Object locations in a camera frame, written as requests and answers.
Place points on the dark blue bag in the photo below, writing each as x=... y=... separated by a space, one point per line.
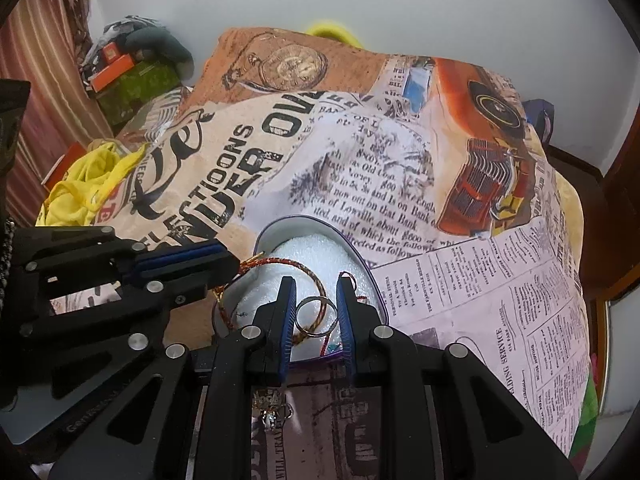
x=542 y=120

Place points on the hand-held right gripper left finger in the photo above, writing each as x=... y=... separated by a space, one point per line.
x=285 y=332

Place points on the printed blanket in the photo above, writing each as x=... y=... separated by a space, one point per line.
x=400 y=210

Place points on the orange white box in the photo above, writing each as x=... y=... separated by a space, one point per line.
x=67 y=157

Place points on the dark grey rolled cloth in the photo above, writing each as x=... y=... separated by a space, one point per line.
x=167 y=42

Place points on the yellow round object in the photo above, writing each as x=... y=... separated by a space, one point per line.
x=330 y=28

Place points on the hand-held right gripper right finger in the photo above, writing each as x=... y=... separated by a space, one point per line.
x=346 y=327

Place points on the striped brown curtain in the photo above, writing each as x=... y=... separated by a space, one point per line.
x=40 y=60

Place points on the orange black box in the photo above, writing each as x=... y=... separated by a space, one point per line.
x=112 y=67

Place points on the green box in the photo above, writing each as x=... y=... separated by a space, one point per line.
x=142 y=82

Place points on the green red cloth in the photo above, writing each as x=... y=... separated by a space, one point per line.
x=590 y=395

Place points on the wooden bed frame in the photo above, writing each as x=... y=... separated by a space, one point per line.
x=600 y=240

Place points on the black white patterned cloth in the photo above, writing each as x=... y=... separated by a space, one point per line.
x=112 y=32

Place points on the striped cream bedsheet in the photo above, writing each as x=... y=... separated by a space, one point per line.
x=160 y=110

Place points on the yellow cloth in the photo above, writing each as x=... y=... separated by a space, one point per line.
x=85 y=185

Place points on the silver charm jewelry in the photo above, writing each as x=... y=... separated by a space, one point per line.
x=270 y=412

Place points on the heart-shaped metal tin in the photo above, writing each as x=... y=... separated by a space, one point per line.
x=270 y=234

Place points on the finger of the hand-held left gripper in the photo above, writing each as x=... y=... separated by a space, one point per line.
x=180 y=252
x=200 y=270

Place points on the grey flat object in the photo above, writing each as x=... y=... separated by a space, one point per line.
x=35 y=420

